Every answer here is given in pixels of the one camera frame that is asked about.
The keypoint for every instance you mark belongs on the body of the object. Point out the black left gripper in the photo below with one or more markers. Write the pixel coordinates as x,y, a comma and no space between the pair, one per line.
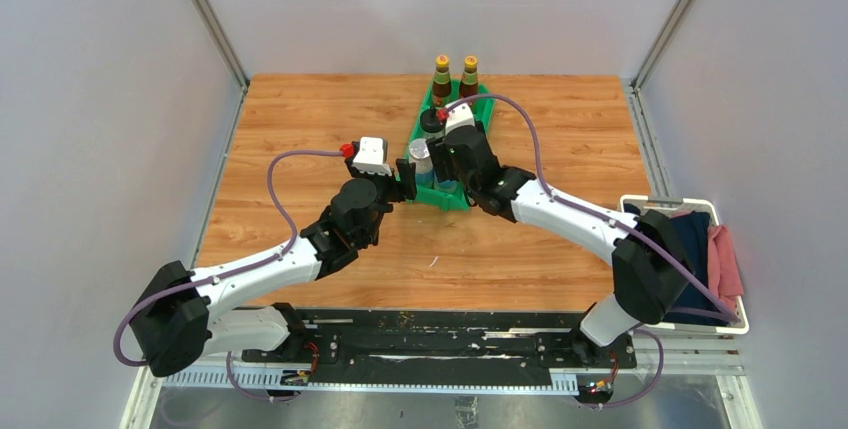
400,191

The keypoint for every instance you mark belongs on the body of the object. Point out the black cap salt jar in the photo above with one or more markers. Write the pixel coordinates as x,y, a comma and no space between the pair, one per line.
430,124

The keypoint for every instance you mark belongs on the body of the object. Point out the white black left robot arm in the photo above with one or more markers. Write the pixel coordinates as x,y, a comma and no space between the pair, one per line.
183,314

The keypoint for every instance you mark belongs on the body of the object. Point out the silver lid blue label jar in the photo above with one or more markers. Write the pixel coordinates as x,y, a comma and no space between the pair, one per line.
446,186

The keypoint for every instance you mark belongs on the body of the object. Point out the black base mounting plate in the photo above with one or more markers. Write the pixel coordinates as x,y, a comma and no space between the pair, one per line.
442,348

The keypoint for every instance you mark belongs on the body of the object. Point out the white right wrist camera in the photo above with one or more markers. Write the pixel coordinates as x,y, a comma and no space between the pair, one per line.
459,116

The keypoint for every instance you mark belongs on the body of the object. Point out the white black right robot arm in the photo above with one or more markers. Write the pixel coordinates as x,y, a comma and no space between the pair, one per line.
649,263

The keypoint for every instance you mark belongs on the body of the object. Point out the green plastic triple bin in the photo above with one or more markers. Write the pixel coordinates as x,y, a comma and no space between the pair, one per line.
484,110

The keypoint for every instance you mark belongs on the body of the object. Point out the white plastic basket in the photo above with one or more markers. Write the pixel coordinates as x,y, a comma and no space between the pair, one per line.
639,205

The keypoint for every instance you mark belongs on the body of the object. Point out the yellow cap sauce bottle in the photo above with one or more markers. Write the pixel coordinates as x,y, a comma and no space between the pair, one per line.
441,84
469,83

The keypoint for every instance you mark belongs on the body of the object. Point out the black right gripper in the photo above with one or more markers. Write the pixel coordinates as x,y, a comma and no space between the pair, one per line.
441,159

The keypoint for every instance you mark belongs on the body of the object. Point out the silver lid spice jar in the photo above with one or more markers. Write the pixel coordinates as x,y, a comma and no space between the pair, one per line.
419,156

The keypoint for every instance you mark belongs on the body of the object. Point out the right aluminium corner post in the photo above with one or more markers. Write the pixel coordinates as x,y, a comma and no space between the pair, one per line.
668,30

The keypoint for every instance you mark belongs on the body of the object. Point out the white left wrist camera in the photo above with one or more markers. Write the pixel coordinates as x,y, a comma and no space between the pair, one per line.
367,157

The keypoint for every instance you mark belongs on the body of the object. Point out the pink cloth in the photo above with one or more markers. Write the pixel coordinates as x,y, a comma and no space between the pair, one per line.
724,279

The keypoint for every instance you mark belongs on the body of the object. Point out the aluminium corner frame post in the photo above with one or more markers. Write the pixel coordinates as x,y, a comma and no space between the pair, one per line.
223,44

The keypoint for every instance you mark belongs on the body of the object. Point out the dark blue cloth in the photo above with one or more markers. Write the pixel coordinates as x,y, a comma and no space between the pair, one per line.
692,229

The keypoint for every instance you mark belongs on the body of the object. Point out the aluminium front rail frame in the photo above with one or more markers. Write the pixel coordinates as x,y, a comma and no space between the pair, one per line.
681,379

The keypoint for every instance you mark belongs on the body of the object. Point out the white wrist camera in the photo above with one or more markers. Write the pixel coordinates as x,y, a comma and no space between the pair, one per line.
367,157
459,116

